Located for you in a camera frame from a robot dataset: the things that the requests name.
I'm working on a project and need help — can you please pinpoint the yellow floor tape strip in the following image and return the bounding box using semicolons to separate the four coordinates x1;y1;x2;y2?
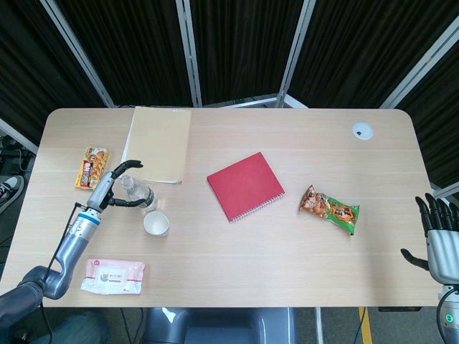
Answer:
357;307;372;344

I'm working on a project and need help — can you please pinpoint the brown kraft paper folder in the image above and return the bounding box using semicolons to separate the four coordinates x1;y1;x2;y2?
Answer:
121;105;192;186

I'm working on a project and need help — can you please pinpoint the grey aluminium screen frame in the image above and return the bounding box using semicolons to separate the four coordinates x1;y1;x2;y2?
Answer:
174;0;204;108
38;0;116;108
429;181;459;199
275;0;318;108
379;21;459;109
0;117;39;155

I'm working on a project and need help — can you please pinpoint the blue jeans leg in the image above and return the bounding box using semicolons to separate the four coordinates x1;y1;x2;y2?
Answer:
44;310;110;344

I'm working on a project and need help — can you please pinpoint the yellow snack box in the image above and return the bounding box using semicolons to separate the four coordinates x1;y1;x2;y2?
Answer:
74;145;111;191

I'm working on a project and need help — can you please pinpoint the grey metal table leg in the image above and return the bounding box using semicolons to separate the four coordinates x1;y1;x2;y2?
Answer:
313;307;326;344

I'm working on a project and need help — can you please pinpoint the black floor cable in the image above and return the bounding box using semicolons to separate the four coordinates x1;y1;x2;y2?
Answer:
118;307;132;344

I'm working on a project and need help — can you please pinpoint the black curtain panel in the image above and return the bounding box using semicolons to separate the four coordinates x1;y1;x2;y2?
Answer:
55;0;191;108
0;0;108;144
288;0;459;109
189;0;306;108
397;42;459;188

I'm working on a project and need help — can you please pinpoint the transparent plastic water bottle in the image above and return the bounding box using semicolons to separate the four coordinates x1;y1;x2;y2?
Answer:
120;175;159;213

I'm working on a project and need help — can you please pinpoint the white round cable grommet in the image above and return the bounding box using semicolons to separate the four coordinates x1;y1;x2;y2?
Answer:
351;122;374;141

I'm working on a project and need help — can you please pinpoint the right black grey robot hand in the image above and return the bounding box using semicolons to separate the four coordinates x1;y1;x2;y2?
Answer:
400;193;459;287

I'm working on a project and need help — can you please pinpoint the grey black sneaker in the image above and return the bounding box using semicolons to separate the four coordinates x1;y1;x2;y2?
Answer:
0;175;26;213

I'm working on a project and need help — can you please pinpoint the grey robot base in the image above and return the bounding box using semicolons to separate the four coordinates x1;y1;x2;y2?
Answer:
143;307;298;344

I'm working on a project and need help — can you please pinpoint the white paper cup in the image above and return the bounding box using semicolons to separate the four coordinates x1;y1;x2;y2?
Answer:
143;211;170;237

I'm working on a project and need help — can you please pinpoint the orange green snack bag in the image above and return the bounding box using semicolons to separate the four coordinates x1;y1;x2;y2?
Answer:
297;184;361;237

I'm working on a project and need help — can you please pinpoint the red spiral notebook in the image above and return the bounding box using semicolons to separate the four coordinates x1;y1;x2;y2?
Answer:
206;151;287;224

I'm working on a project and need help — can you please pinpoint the pink white wet wipes pack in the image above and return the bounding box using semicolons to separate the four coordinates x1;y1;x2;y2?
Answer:
80;258;146;295

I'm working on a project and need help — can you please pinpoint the left black grey robot hand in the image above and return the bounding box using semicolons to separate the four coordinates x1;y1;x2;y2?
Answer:
87;159;148;212

